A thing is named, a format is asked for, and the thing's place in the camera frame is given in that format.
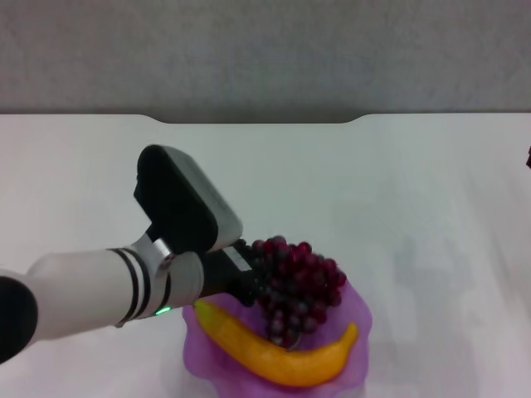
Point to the black grey left wrist camera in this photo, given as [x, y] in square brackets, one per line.
[182, 199]

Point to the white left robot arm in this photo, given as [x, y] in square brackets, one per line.
[91, 290]

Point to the yellow banana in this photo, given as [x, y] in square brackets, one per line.
[265, 356]

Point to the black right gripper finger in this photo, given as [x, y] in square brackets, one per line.
[529, 157]

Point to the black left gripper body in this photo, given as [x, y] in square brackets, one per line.
[220, 273]

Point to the purple scalloped plastic plate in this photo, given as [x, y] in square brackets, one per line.
[357, 307]

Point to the dark red grape bunch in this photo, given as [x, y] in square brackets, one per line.
[298, 282]

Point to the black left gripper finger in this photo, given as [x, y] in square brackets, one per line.
[250, 255]
[251, 292]

